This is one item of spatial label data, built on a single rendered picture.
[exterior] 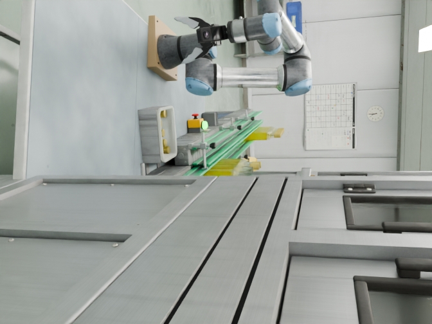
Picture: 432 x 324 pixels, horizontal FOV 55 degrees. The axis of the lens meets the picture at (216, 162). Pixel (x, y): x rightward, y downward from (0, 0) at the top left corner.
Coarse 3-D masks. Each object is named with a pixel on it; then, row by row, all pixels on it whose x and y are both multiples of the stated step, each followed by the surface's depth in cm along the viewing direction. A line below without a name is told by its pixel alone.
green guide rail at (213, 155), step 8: (256, 120) 352; (248, 128) 306; (232, 136) 267; (240, 136) 265; (224, 144) 241; (232, 144) 237; (208, 152) 216; (216, 152) 216; (200, 160) 197; (208, 160) 196
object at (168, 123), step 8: (160, 112) 166; (168, 112) 181; (160, 120) 166; (168, 120) 182; (160, 128) 166; (168, 128) 182; (160, 136) 167; (168, 136) 183; (160, 144) 168; (168, 144) 184; (176, 144) 184; (160, 152) 170; (176, 152) 184; (168, 160) 175
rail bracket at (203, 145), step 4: (188, 144) 185; (192, 144) 185; (196, 144) 185; (200, 144) 184; (204, 144) 183; (208, 144) 183; (212, 144) 182; (188, 148) 185; (204, 148) 183; (204, 152) 185; (204, 156) 185; (204, 160) 185; (204, 164) 186; (204, 168) 186
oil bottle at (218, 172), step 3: (210, 171) 190; (213, 171) 190; (216, 171) 189; (219, 171) 189; (222, 171) 188; (225, 171) 188; (228, 171) 188; (231, 171) 188; (234, 171) 188; (237, 171) 190; (204, 174) 191; (207, 174) 190; (210, 174) 190; (213, 174) 189; (216, 174) 189; (219, 174) 189; (222, 174) 188; (225, 174) 188; (228, 174) 188; (231, 174) 187; (234, 174) 187; (237, 174) 188
